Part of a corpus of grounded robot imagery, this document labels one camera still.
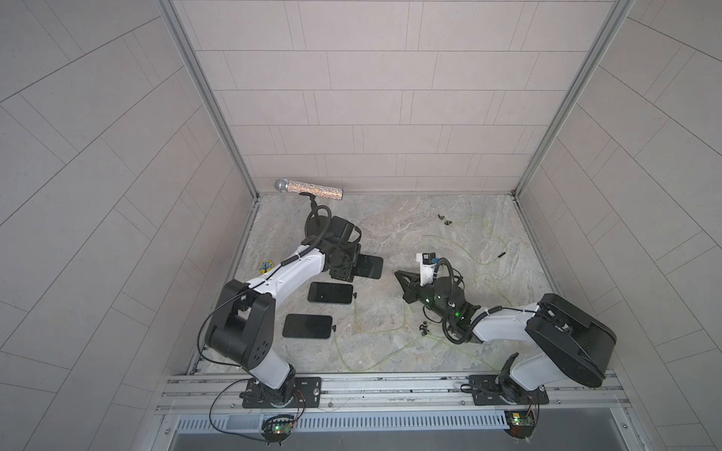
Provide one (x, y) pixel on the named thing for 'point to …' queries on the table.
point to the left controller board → (276, 427)
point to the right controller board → (521, 423)
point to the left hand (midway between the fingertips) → (367, 256)
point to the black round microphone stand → (316, 225)
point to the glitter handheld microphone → (285, 185)
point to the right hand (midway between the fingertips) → (395, 276)
